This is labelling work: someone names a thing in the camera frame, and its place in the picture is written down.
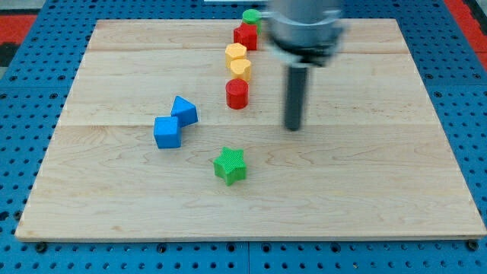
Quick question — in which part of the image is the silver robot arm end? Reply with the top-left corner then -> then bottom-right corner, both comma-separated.
263,0 -> 344,67

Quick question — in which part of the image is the blue triangle block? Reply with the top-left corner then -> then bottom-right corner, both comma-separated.
170,96 -> 199,127

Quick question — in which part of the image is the yellow hexagon block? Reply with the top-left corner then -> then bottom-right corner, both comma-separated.
224,43 -> 247,69

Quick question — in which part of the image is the green star block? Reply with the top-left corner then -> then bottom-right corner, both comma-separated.
213,147 -> 247,186

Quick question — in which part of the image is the red cylinder block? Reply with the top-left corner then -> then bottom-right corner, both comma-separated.
225,78 -> 249,110

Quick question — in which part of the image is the yellow heart block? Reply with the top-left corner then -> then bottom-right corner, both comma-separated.
230,59 -> 252,81

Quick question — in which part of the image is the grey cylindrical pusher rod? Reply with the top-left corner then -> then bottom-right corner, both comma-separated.
284,64 -> 308,131

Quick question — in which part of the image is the blue cube block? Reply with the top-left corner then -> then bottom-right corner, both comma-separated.
153,116 -> 181,149

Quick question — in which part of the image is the light wooden board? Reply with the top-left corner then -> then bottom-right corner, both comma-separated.
15,19 -> 486,243

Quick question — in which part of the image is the red star block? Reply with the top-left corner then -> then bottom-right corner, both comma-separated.
233,23 -> 258,50

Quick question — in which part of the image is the green cylinder block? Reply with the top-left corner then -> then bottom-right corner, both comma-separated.
242,8 -> 262,35

